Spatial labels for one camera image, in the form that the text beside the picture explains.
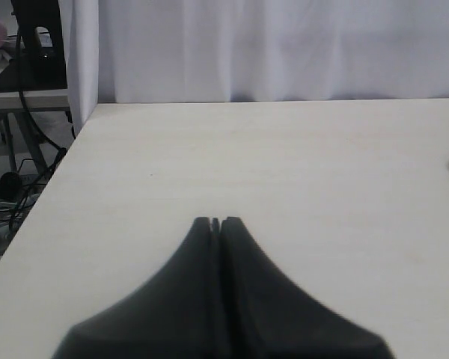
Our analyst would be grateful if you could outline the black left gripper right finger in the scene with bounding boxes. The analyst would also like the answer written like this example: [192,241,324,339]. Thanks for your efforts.
[219,217,394,358]

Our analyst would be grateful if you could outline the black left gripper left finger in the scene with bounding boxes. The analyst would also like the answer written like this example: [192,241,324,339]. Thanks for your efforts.
[53,217,219,358]

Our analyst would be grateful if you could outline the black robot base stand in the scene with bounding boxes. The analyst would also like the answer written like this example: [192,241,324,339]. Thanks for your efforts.
[0,0,67,93]

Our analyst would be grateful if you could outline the white power strip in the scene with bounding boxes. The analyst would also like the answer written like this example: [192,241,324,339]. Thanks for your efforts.
[0,182,42,214]

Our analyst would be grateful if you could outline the white backdrop curtain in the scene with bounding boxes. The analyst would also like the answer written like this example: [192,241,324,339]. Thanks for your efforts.
[59,1,449,126]

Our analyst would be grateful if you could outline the white side table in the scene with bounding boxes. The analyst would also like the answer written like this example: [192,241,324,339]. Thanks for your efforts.
[0,59,74,180]

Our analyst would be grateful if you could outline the black cables under table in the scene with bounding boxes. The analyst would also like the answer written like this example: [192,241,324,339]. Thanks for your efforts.
[0,28,68,233]

